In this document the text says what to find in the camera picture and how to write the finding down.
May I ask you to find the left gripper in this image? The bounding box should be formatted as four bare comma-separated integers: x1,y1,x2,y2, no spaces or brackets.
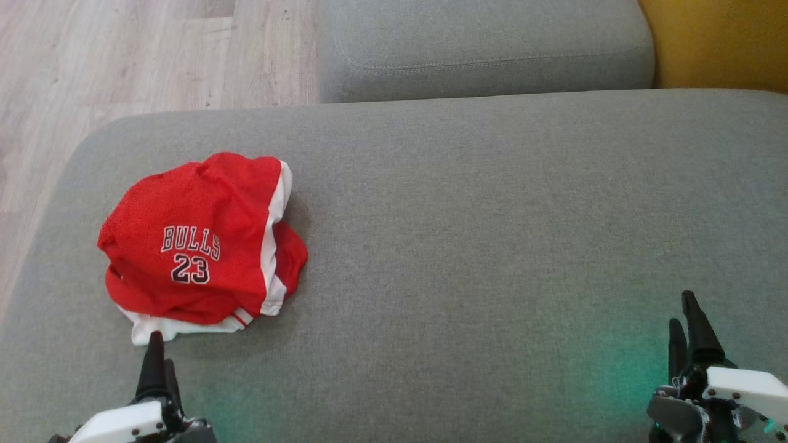
49,331,217,443

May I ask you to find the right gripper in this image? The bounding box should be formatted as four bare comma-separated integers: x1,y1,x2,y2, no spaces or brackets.
646,290,788,443

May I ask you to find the red Bulls 23 jersey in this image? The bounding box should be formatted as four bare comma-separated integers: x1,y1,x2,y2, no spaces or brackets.
97,159,275,346

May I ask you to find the large grey sofa chaise cushion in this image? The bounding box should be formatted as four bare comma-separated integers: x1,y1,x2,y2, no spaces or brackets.
0,89,788,443

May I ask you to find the large yellow sofa back cushion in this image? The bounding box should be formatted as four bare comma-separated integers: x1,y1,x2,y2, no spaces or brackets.
637,0,788,95

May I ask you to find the grey sofa back cushion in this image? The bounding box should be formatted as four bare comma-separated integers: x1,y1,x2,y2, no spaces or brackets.
315,0,655,104

